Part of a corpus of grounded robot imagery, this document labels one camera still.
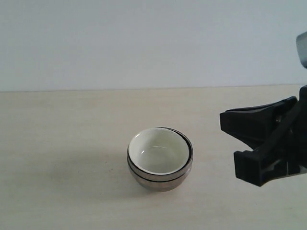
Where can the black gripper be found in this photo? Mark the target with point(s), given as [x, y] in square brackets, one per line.
[277, 133]

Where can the white ceramic patterned bowl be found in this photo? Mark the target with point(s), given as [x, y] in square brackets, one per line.
[158, 151]

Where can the smooth stainless steel bowl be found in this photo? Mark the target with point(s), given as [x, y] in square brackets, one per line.
[157, 186]

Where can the hammered stainless steel bowl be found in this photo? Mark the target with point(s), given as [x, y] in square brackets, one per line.
[187, 155]

